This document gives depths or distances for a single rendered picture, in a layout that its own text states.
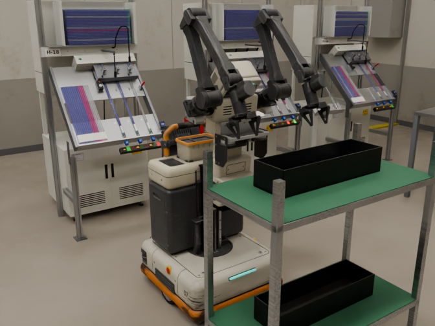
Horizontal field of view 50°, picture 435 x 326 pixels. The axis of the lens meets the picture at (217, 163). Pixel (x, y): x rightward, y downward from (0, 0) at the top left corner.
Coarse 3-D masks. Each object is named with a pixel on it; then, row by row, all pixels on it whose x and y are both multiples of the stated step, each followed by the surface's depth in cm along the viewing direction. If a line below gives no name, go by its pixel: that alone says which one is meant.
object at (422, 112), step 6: (432, 108) 424; (414, 114) 410; (420, 114) 406; (426, 114) 402; (432, 114) 397; (414, 120) 411; (414, 126) 412; (414, 132) 413; (414, 138) 414; (414, 144) 416; (414, 150) 418; (414, 156) 421; (408, 162) 423; (426, 186) 458; (408, 192) 430
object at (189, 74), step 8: (184, 8) 451; (208, 8) 434; (224, 8) 443; (232, 8) 448; (240, 8) 453; (248, 8) 458; (256, 8) 464; (184, 40) 461; (184, 48) 464; (256, 48) 476; (184, 56) 467; (208, 56) 447; (184, 64) 469; (192, 64) 457; (184, 72) 472; (192, 72) 459
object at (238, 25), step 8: (224, 16) 427; (232, 16) 428; (240, 16) 433; (248, 16) 438; (256, 16) 443; (224, 24) 428; (232, 24) 430; (240, 24) 435; (248, 24) 440; (224, 32) 431; (232, 32) 433; (240, 32) 437; (248, 32) 442; (256, 32) 448
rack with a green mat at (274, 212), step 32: (384, 160) 219; (224, 192) 180; (256, 192) 180; (320, 192) 179; (352, 192) 179; (384, 192) 180; (288, 224) 153; (352, 224) 243; (384, 288) 224; (416, 288) 213; (224, 320) 200; (320, 320) 200; (352, 320) 200; (384, 320) 203; (416, 320) 220
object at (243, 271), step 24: (240, 240) 288; (144, 264) 289; (168, 264) 263; (192, 264) 260; (216, 264) 260; (240, 264) 260; (264, 264) 265; (168, 288) 264; (192, 288) 242; (216, 288) 247; (240, 288) 257; (264, 288) 268; (192, 312) 245
